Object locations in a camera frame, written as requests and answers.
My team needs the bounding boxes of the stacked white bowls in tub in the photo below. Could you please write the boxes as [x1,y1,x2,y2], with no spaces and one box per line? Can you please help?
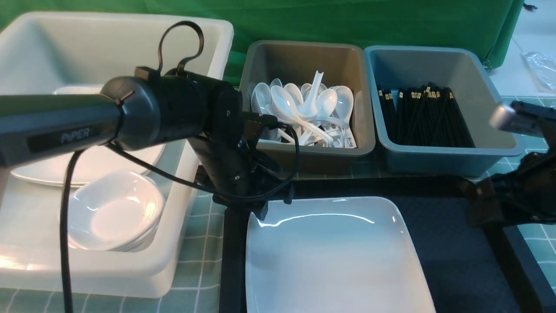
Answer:
[67,170,165,251]

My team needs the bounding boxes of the teal checked tablecloth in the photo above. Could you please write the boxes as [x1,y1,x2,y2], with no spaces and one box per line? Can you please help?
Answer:
[1,95,555,313]

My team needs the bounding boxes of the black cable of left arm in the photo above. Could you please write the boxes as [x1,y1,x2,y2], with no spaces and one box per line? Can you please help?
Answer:
[60,20,300,313]

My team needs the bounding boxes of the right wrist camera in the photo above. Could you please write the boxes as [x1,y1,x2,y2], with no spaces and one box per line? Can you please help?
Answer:
[489,100,556,137]

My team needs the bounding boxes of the brown plastic bin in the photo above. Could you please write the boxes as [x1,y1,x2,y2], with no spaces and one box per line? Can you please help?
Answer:
[239,41,376,176]

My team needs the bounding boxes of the blue-grey plastic bin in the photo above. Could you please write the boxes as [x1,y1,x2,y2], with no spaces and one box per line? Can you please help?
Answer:
[364,46,526,177]

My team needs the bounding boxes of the bundle of black chopsticks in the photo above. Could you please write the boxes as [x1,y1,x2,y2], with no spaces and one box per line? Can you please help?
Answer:
[377,82,475,148]

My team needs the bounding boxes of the black serving tray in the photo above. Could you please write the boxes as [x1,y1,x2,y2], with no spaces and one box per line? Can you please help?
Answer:
[218,176,555,313]

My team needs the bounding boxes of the green backdrop cloth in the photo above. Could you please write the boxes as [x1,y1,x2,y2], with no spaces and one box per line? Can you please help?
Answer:
[1,0,523,85]

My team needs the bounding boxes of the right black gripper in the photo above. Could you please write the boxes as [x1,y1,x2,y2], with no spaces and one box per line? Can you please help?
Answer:
[460,130,556,226]

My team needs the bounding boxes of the large white plastic tub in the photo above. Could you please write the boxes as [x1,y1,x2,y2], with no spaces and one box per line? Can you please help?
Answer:
[1,12,234,298]

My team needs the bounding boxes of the pile of white spoons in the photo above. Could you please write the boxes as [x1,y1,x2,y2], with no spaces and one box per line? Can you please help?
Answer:
[248,71,357,149]

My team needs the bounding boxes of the clear plastic bag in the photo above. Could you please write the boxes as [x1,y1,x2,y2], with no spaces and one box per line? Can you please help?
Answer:
[522,52,556,94]

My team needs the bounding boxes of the white square rice plate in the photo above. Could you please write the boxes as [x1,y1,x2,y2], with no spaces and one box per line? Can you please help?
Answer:
[245,196,436,313]

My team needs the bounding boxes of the stacked white plates in tub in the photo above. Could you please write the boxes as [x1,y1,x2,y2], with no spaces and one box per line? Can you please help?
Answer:
[11,84,165,186]

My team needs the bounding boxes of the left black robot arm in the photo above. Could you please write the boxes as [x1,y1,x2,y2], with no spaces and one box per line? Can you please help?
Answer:
[0,67,299,219]

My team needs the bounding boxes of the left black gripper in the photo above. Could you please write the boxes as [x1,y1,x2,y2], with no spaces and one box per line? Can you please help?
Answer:
[187,136,296,220]

